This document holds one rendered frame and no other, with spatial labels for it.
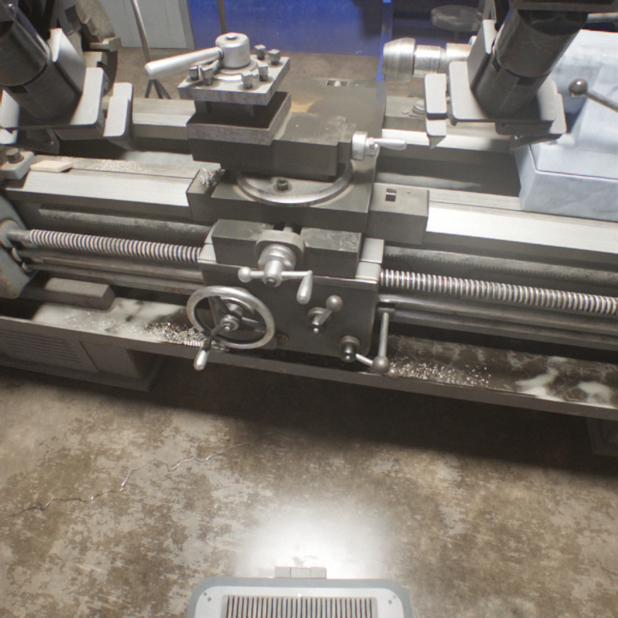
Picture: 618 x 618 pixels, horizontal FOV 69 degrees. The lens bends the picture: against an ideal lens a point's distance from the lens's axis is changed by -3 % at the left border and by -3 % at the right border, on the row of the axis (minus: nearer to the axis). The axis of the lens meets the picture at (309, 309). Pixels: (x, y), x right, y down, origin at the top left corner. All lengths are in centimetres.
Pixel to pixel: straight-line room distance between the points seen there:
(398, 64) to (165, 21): 371
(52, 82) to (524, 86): 42
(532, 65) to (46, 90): 43
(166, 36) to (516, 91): 436
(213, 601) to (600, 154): 131
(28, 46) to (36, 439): 157
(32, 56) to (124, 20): 437
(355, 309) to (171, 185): 53
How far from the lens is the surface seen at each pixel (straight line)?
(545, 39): 44
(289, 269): 89
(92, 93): 54
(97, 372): 191
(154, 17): 472
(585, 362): 151
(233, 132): 93
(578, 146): 114
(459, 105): 50
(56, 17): 55
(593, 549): 173
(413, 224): 104
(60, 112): 54
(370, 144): 92
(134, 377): 183
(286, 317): 111
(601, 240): 117
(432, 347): 138
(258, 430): 167
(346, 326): 109
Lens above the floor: 149
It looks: 49 degrees down
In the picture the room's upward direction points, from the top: 1 degrees counter-clockwise
